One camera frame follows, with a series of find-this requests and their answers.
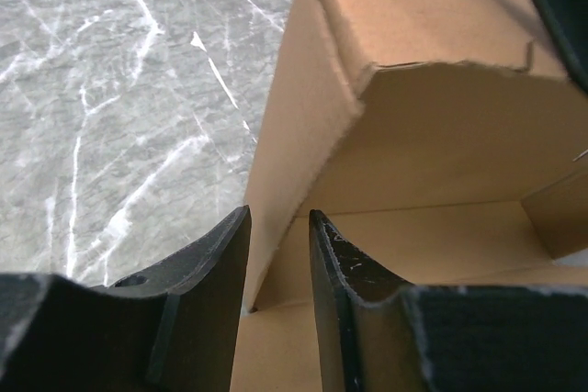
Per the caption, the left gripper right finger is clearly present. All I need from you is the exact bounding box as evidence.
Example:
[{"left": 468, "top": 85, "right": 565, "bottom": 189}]
[{"left": 309, "top": 210, "right": 587, "bottom": 391}]

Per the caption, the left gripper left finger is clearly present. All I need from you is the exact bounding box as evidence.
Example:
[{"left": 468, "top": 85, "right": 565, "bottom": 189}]
[{"left": 1, "top": 207, "right": 251, "bottom": 391}]

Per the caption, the brown cardboard box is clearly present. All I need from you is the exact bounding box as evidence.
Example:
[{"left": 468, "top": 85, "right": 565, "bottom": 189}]
[{"left": 231, "top": 0, "right": 587, "bottom": 391}]

